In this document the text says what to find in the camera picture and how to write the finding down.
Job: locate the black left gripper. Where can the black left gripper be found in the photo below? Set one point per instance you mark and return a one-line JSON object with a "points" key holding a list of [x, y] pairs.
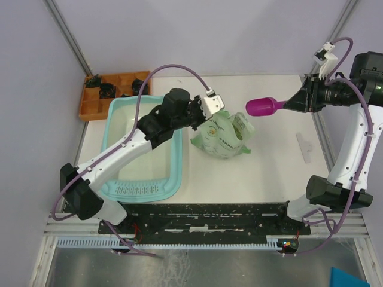
{"points": [[197, 102]]}

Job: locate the black round part in tray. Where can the black round part in tray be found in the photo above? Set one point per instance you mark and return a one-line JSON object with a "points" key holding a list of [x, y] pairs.
{"points": [[136, 86]]}

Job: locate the white plastic bag clip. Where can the white plastic bag clip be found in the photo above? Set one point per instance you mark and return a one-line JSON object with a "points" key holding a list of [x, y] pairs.
{"points": [[305, 148]]}

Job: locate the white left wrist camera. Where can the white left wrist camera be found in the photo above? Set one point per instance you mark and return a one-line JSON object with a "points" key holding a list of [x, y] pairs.
{"points": [[211, 104]]}

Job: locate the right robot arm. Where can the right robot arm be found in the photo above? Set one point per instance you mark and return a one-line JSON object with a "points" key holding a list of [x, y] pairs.
{"points": [[346, 183]]}

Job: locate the magenta plastic litter scoop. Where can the magenta plastic litter scoop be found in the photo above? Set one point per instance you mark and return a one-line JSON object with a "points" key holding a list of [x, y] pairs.
{"points": [[263, 107]]}

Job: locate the black mounting base plate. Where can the black mounting base plate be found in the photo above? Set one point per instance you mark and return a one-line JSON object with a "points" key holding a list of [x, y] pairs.
{"points": [[270, 219]]}

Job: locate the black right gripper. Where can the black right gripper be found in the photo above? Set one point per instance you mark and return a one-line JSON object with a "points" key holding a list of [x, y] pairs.
{"points": [[306, 100]]}

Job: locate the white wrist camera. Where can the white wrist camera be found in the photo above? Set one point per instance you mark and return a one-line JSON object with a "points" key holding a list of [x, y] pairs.
{"points": [[211, 104], [326, 59]]}

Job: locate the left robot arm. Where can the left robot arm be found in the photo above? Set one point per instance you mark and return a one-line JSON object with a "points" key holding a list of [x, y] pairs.
{"points": [[80, 186]]}

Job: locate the teal plastic litter box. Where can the teal plastic litter box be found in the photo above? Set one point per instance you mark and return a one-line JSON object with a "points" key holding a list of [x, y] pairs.
{"points": [[153, 176]]}

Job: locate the light blue cable duct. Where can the light blue cable duct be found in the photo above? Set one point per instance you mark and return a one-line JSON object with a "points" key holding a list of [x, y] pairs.
{"points": [[198, 241]]}

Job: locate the green cat litter bag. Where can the green cat litter bag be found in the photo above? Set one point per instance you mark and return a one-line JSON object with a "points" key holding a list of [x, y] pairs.
{"points": [[224, 135]]}

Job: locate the blue foam pad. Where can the blue foam pad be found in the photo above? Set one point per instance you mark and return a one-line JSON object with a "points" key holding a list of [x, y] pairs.
{"points": [[339, 278]]}

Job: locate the small circuit board with LEDs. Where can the small circuit board with LEDs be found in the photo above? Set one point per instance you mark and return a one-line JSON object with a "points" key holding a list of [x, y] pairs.
{"points": [[289, 246]]}

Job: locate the black ring part in tray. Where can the black ring part in tray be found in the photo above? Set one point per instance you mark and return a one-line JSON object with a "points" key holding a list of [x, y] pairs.
{"points": [[107, 91]]}

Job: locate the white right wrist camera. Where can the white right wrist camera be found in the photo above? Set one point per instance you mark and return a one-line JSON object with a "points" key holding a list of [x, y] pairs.
{"points": [[326, 59]]}

